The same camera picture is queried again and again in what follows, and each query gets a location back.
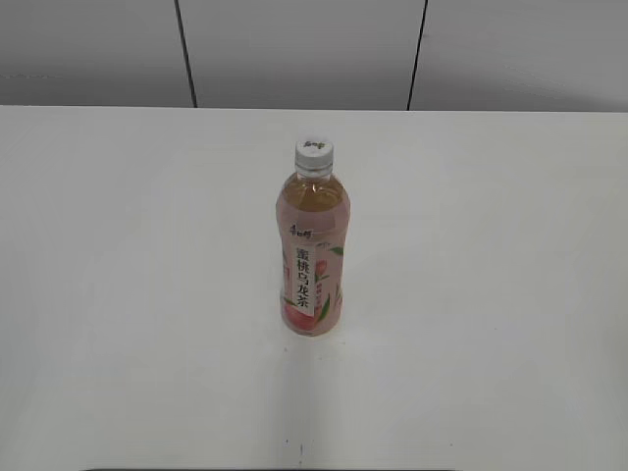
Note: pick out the peach oolong tea bottle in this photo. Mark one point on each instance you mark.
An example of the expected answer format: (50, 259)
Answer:
(313, 217)

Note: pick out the white bottle cap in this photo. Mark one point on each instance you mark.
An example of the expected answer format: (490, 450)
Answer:
(314, 153)

